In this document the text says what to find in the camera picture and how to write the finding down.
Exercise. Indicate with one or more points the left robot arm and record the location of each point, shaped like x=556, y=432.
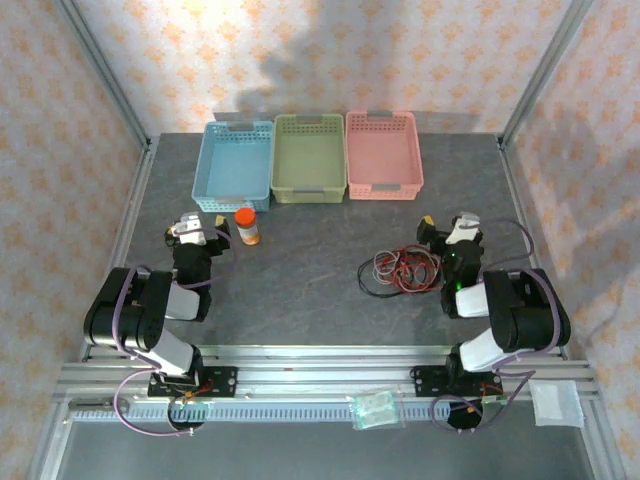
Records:
x=125, y=310

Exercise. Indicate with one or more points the aluminium table side rail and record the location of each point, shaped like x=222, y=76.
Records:
x=521, y=210
x=131, y=210

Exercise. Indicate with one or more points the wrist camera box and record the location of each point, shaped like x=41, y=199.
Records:
x=189, y=227
x=462, y=227

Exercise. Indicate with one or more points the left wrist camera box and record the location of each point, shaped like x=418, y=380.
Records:
x=189, y=227

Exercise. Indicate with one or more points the clear plastic parts bag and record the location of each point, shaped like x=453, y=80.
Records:
x=375, y=410

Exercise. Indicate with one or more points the orange-capped pill bottle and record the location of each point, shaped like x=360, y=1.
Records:
x=247, y=227

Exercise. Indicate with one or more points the white cloth pouch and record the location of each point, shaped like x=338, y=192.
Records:
x=557, y=404

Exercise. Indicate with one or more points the aluminium frame post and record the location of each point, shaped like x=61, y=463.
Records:
x=542, y=75
x=105, y=75

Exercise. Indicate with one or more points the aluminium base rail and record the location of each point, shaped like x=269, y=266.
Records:
x=325, y=370

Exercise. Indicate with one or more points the blue plastic basket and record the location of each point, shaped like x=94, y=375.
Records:
x=232, y=165

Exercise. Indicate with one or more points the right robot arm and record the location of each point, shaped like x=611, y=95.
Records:
x=525, y=315

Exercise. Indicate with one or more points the pink plastic basket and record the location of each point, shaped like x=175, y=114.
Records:
x=382, y=155

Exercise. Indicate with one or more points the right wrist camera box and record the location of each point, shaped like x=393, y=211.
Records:
x=462, y=227

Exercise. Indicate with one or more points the green plastic basket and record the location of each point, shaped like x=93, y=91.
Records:
x=309, y=160

